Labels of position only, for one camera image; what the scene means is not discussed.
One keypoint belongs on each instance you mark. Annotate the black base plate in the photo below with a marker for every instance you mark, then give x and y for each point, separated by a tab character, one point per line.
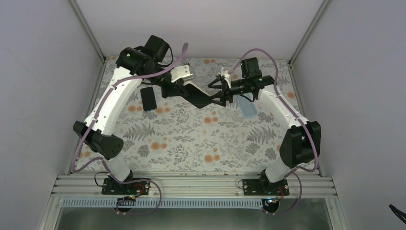
255	187
111	187

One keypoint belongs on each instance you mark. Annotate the aluminium rail frame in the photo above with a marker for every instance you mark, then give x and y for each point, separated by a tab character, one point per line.
195	184

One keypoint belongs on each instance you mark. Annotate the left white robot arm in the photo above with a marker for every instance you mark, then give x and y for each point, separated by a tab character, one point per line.
97	141

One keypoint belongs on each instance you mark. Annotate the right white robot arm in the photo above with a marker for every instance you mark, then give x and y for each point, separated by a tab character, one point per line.
301	143

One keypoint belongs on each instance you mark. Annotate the light blue phone case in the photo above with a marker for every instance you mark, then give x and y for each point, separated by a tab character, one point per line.
247	105

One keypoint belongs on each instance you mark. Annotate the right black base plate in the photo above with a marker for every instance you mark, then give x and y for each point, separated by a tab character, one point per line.
255	187

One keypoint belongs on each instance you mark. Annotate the white slotted cable duct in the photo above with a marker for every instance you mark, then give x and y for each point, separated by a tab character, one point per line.
99	202

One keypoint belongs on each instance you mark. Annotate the black phone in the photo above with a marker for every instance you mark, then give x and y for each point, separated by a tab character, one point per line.
196	96

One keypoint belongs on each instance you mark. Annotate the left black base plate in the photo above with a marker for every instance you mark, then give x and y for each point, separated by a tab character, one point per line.
111	187

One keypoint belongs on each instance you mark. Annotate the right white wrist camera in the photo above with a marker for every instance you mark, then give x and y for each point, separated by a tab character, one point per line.
224	77

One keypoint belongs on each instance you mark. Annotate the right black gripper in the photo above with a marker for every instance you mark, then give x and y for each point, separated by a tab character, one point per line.
220	94

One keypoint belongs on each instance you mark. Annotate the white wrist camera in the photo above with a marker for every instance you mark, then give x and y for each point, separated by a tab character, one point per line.
224	77
181	72

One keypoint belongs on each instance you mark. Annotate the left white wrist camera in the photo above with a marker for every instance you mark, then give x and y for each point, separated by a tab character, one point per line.
181	72

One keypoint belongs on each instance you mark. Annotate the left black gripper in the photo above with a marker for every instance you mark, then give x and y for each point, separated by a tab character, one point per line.
172	91

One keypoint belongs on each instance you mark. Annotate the light blue cased phone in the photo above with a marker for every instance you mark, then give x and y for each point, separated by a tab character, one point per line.
148	99

